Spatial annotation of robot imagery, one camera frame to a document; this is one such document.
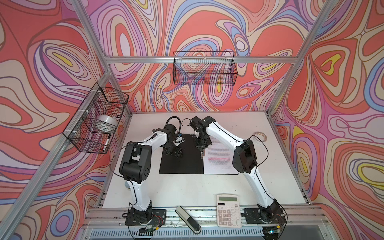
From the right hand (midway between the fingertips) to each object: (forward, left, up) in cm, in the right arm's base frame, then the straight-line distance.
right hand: (202, 151), depth 92 cm
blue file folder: (-6, +8, -4) cm, 10 cm away
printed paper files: (-2, -11, -6) cm, 12 cm away
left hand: (+1, +14, -3) cm, 15 cm away
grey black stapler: (-37, +9, 0) cm, 38 cm away
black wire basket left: (-3, +58, +26) cm, 63 cm away
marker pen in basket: (-5, +48, +21) cm, 53 cm away
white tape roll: (+14, -43, -5) cm, 46 cm away
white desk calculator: (-33, -11, -3) cm, 35 cm away
